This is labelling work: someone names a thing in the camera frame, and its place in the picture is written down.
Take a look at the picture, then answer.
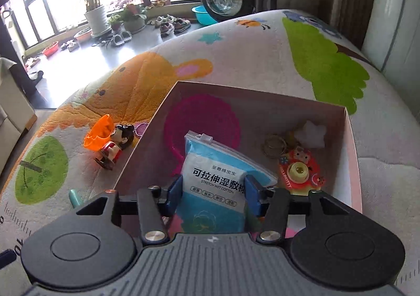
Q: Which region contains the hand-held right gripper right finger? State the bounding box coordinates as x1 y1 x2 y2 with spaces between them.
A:
244 174 347 246

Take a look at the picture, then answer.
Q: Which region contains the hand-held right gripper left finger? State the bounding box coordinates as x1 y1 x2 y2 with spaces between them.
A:
76 174 183 246

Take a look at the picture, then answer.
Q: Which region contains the blue cotton pad packet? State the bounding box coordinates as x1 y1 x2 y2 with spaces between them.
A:
175 130 279 234

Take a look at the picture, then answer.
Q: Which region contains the red toy camera keychain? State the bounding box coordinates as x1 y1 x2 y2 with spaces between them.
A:
262 133 327 198

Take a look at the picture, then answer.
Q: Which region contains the white fluffy star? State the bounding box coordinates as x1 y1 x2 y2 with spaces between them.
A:
293 120 328 149

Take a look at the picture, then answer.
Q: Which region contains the pink plastic strainer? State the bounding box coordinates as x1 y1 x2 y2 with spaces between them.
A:
164 96 242 168

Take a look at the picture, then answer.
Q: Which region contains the pink cardboard box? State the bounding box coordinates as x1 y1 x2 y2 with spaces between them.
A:
115 80 363 241

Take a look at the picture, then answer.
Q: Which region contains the black haired doll figure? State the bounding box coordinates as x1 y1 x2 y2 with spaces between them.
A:
94 123 135 170

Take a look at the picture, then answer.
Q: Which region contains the teal plastic toy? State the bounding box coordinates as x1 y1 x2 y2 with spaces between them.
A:
67 189 86 209

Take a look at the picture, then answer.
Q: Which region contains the orange plastic cup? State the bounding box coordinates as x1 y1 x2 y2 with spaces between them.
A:
83 114 114 151

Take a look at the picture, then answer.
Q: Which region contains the printed play mat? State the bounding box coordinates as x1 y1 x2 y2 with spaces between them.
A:
0 9 420 296

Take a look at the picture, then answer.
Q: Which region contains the beige sofa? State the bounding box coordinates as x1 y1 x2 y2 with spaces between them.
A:
0 56 36 149

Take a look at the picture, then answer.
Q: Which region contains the grey flower pot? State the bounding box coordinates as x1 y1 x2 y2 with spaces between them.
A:
123 17 146 33

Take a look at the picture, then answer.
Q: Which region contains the blue plastic basin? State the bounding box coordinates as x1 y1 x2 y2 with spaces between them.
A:
191 5 219 25

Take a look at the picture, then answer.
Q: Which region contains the small green potted plant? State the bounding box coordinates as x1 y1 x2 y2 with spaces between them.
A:
108 14 123 32

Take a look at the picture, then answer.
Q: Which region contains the shallow beige plant pot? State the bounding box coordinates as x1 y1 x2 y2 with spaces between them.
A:
74 27 92 42

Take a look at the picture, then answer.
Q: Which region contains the red plastic basin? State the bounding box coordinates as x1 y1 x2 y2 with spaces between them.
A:
42 41 60 57

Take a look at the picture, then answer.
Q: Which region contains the tall white plant pot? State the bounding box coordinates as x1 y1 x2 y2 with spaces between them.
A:
84 4 109 35

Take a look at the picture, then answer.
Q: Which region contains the pink flowering plant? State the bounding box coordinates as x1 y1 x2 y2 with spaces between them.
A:
110 0 149 22

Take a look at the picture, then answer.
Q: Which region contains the tall white appliance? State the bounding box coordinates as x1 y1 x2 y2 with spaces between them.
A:
361 0 420 113

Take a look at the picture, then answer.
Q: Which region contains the purple key ring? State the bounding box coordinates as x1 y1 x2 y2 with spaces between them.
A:
134 122 150 139

